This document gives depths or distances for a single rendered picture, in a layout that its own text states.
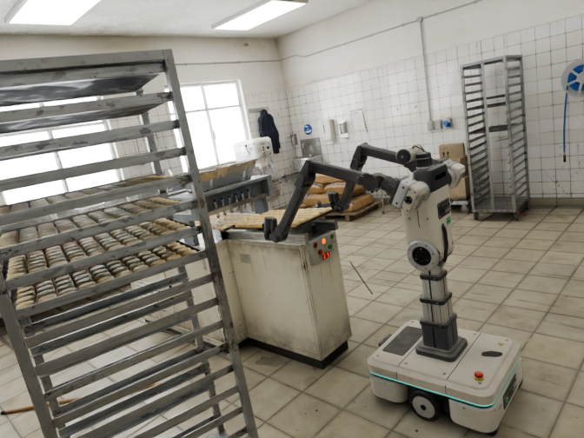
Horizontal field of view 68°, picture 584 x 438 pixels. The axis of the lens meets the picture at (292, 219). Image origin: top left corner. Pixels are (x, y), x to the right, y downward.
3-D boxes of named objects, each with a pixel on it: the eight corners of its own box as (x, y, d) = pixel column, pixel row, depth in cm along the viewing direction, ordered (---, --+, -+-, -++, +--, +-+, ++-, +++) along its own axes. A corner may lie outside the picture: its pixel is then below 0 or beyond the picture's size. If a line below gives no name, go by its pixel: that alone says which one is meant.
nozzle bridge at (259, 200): (176, 244, 305) (165, 197, 297) (251, 216, 355) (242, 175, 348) (203, 248, 282) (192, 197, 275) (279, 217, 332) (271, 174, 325)
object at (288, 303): (248, 348, 314) (223, 230, 295) (281, 327, 338) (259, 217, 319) (323, 374, 266) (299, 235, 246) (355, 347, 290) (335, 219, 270)
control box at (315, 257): (309, 264, 255) (305, 242, 252) (334, 251, 271) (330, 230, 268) (314, 265, 252) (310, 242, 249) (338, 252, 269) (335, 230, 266)
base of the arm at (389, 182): (409, 176, 189) (400, 200, 196) (394, 169, 193) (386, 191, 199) (401, 181, 183) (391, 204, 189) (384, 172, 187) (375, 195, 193)
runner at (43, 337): (217, 277, 156) (215, 269, 156) (220, 278, 154) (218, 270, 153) (16, 348, 125) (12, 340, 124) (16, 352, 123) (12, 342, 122)
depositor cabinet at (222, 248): (142, 325, 388) (117, 237, 370) (205, 294, 438) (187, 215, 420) (230, 361, 301) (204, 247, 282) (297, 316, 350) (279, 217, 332)
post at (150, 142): (223, 432, 212) (137, 76, 175) (226, 435, 209) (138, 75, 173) (218, 435, 210) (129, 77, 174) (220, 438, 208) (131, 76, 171)
